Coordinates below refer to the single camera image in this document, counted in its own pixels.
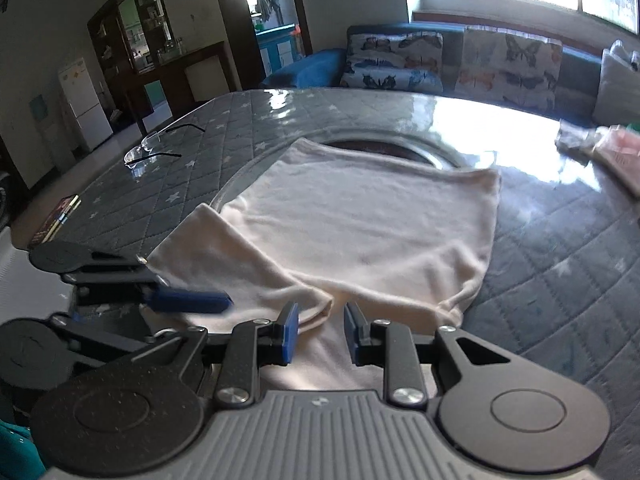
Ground cream white garment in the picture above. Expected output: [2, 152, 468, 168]
[149, 139, 500, 390]

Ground teal sleeve forearm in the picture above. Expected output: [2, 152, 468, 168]
[0, 396, 46, 480]

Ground book on table edge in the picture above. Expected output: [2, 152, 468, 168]
[28, 194, 81, 249]

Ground rimless eyeglasses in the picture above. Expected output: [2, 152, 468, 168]
[122, 122, 206, 169]

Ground white refrigerator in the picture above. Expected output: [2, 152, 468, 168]
[58, 58, 113, 153]

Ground grey quilted table cover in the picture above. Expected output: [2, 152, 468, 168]
[60, 88, 639, 479]

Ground round glass hotplate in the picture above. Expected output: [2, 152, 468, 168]
[210, 127, 471, 212]

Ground dark wooden cabinet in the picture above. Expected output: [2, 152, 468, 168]
[87, 0, 241, 130]

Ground blue cabinet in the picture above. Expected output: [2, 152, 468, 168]
[256, 24, 305, 76]

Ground clear plastic bag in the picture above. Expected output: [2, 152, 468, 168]
[554, 120, 608, 166]

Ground low butterfly print cushion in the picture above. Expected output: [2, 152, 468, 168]
[340, 32, 444, 94]

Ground folded pink garment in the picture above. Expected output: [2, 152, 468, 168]
[593, 126, 640, 197]

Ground upright butterfly print cushion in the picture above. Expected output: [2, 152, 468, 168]
[454, 26, 563, 113]

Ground blue sofa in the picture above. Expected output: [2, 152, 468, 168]
[259, 22, 601, 126]

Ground grey plain cushion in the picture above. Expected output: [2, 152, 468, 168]
[592, 40, 640, 126]

